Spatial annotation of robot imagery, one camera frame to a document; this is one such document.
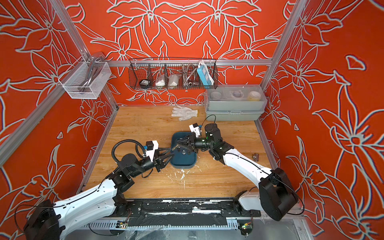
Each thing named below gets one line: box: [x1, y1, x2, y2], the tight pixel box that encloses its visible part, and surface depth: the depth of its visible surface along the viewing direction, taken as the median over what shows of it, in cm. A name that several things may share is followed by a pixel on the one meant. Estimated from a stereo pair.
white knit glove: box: [171, 105, 198, 121], surface depth 116 cm
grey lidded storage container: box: [204, 84, 268, 121], surface depth 103 cm
